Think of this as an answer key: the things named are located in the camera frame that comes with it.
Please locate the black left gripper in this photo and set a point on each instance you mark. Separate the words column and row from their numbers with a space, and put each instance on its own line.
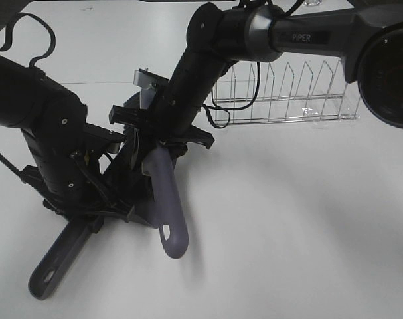
column 67, row 173

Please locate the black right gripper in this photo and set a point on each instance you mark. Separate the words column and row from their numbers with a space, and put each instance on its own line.
column 174, row 108

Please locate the purple hand brush black bristles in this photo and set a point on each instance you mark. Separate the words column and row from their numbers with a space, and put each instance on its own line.
column 161, row 207

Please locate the purple plastic dustpan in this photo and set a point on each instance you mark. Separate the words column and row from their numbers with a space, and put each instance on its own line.
column 123, row 173

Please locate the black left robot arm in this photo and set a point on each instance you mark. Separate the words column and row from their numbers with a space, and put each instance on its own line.
column 29, row 98

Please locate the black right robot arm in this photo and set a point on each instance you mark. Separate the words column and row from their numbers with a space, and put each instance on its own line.
column 367, row 39

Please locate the clear glass cup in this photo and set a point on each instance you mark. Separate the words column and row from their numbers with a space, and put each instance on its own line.
column 311, row 3

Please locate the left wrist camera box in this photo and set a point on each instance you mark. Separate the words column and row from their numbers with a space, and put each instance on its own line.
column 113, row 148

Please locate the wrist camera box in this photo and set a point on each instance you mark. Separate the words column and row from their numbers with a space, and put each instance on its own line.
column 113, row 148
column 149, row 83

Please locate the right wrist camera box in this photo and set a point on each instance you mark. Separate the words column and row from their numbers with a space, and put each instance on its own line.
column 149, row 83

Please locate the chrome wire dish rack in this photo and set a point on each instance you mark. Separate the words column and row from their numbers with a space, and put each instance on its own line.
column 280, row 92

